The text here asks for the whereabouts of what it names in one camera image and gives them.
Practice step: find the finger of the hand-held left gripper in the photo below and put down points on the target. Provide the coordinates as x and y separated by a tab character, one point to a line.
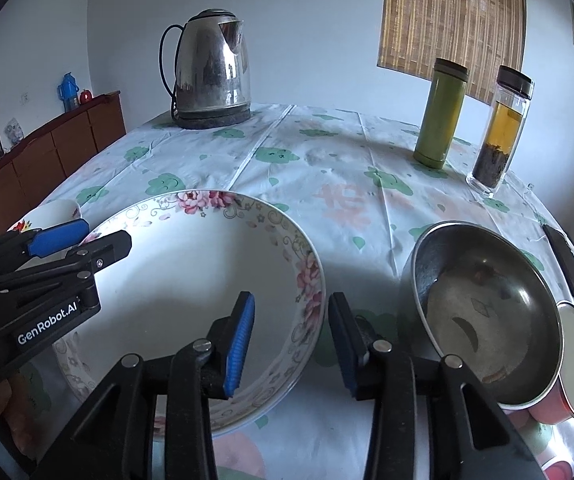
109	251
59	236

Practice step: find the black smartphone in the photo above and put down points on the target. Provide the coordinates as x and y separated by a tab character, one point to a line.
567	260

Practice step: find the stainless steel bowl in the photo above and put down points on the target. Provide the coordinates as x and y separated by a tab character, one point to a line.
477	300

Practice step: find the large pink floral plate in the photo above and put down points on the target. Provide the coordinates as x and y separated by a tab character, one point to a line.
177	280

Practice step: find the bamboo window blind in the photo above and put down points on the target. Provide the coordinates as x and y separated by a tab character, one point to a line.
452	20

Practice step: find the stainless steel electric kettle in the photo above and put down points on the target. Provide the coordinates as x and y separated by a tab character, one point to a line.
212	70

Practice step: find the wooden cabinet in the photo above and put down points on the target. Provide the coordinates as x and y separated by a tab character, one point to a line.
42	160

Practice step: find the black kettle base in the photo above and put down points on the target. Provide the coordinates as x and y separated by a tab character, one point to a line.
207	120

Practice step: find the blue thermos jug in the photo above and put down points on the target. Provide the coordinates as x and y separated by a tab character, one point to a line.
68	92

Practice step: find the small red flower plate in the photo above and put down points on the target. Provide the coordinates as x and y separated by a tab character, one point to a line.
52	212

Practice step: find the red apple ornament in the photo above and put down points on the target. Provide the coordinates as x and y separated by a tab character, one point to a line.
86	96

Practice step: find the green thermos flask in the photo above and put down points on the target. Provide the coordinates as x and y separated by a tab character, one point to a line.
439	115

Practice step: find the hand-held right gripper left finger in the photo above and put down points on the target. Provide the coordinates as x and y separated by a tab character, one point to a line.
239	350

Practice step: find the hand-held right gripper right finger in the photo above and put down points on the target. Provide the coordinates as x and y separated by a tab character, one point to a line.
343	355

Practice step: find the glass tea bottle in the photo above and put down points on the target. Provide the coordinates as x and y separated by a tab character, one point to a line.
499	135

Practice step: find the floral plastic tablecloth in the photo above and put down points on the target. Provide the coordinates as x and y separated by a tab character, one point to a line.
347	185

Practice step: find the pink plastic bowl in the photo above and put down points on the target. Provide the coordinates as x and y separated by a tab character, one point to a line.
541	412

